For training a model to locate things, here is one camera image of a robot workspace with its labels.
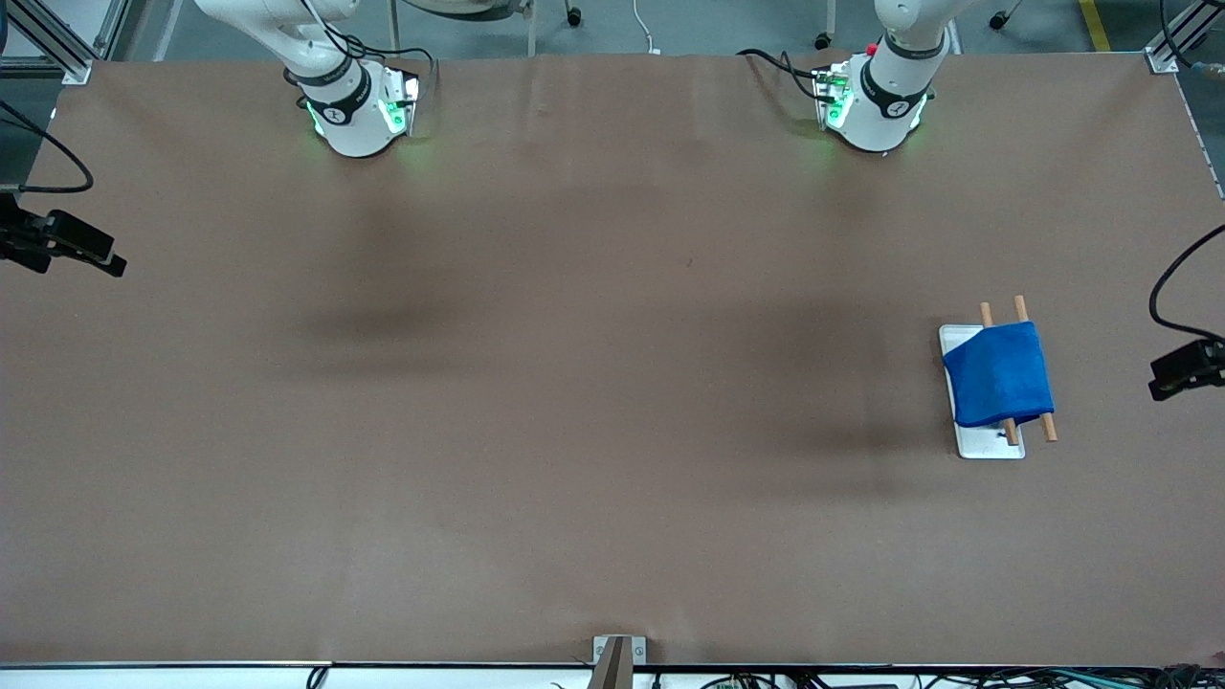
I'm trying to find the tangled black cable bundle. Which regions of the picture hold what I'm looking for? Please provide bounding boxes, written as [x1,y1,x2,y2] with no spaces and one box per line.
[699,665,1225,689]

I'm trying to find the aluminium frame post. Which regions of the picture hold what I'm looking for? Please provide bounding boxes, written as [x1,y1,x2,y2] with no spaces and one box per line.
[1144,0,1225,76]
[0,0,130,85]

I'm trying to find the black left base cable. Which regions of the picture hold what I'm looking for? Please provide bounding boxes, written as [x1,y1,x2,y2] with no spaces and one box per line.
[736,47,835,102]

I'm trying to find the white stool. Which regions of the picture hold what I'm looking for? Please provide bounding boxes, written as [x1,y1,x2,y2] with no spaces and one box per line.
[388,0,537,58]

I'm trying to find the white towel rack wooden bars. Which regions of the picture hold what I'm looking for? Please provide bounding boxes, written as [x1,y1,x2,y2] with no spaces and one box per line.
[938,295,1059,460]

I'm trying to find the blue microfibre towel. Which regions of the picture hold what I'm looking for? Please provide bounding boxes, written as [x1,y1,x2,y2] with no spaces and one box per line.
[943,321,1056,429]

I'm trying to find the black base cable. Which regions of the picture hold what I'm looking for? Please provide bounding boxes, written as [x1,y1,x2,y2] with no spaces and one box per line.
[736,47,835,102]
[297,0,437,87]

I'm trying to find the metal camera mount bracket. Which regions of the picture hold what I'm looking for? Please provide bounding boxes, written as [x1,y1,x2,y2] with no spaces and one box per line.
[591,634,648,689]

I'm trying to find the black right base cable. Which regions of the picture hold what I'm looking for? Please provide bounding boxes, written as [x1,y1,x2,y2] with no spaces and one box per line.
[297,0,437,87]

